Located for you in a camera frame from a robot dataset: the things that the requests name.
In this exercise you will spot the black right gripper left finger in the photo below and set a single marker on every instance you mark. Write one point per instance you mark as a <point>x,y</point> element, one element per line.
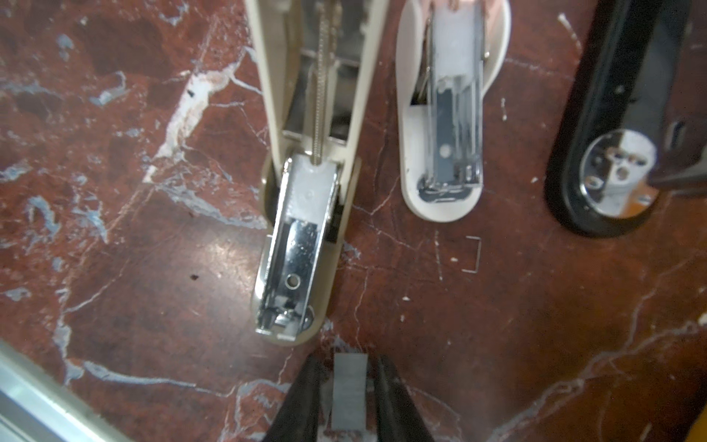
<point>306,402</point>

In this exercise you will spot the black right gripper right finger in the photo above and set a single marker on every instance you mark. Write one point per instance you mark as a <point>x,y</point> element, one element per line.
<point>398,419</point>

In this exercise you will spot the grey staple strip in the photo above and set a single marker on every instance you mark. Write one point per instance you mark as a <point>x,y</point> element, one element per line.
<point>349,392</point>

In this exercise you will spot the beige mini stapler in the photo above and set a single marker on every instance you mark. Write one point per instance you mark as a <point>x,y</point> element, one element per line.
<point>316,62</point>

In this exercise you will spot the black metal stapler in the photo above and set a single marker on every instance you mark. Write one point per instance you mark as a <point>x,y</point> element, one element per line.
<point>616,151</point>

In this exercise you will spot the loose single staple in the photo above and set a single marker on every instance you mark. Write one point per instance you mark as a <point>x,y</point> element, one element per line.
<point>471,264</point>

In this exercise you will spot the yellow plastic tray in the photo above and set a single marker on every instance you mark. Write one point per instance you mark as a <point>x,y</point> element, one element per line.
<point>698,431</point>

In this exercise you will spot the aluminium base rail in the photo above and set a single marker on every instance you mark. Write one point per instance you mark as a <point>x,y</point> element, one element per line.
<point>36,408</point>

